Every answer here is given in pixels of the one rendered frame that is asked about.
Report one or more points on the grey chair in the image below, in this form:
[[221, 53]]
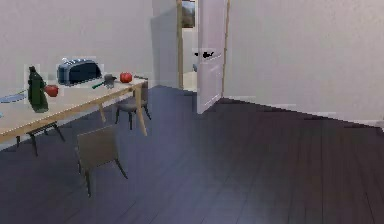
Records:
[[132, 105]]

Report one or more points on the white room door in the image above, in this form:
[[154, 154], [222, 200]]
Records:
[[210, 53]]

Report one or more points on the grey knife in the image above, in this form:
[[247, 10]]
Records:
[[140, 77]]

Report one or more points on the red apple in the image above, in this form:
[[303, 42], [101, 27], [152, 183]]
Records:
[[126, 77], [52, 90]]

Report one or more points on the grey cup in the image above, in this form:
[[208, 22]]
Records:
[[109, 80]]

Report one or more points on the brown chair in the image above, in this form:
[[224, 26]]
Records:
[[97, 149]]

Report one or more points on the light wooden dining table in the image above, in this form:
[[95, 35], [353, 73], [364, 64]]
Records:
[[76, 101]]

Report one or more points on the dark blue toaster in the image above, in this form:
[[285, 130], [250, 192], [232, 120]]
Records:
[[79, 71]]

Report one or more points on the black legged chair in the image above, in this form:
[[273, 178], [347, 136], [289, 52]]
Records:
[[39, 132]]

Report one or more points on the dark green bottle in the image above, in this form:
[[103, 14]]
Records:
[[36, 93]]

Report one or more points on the pale blue plate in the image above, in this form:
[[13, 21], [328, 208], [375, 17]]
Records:
[[12, 97]]

